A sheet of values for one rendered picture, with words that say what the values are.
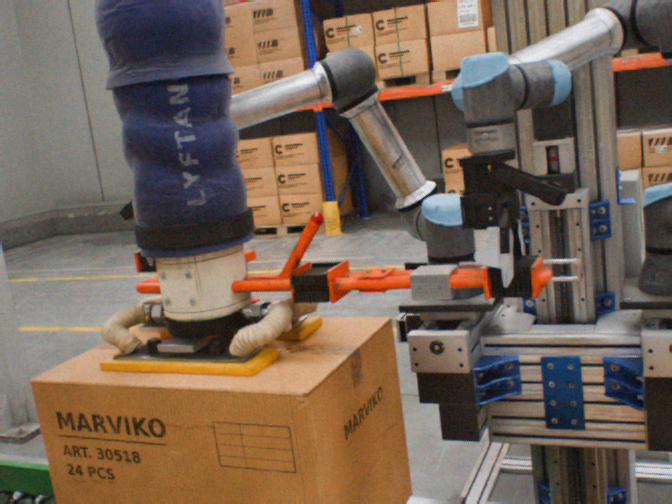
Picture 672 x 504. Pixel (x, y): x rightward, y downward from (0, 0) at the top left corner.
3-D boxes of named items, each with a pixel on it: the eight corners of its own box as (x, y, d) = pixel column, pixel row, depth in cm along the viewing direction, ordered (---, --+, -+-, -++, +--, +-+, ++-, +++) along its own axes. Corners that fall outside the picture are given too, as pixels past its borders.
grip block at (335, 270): (290, 305, 137) (285, 273, 136) (313, 290, 146) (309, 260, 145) (332, 305, 134) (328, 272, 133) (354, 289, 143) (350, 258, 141)
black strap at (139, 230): (112, 252, 143) (108, 231, 142) (183, 227, 163) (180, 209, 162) (214, 247, 133) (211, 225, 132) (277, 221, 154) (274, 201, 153)
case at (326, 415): (69, 565, 154) (28, 379, 147) (183, 471, 190) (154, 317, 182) (340, 613, 129) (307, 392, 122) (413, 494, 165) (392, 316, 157)
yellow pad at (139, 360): (100, 372, 146) (95, 347, 145) (132, 354, 155) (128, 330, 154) (253, 377, 132) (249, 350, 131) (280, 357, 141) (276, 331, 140)
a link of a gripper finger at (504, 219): (503, 257, 123) (502, 204, 124) (514, 257, 122) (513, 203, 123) (496, 252, 118) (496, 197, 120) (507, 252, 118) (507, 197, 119)
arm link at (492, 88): (522, 49, 118) (479, 53, 114) (528, 120, 120) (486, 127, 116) (489, 55, 125) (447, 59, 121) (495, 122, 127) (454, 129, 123)
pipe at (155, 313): (103, 350, 147) (97, 322, 146) (178, 312, 170) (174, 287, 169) (256, 354, 133) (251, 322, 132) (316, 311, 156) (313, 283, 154)
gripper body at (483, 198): (473, 224, 130) (467, 153, 128) (525, 221, 126) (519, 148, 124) (462, 233, 123) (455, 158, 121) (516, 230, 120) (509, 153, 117)
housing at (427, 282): (410, 301, 129) (407, 275, 129) (423, 289, 135) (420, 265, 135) (451, 300, 126) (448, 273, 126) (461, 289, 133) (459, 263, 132)
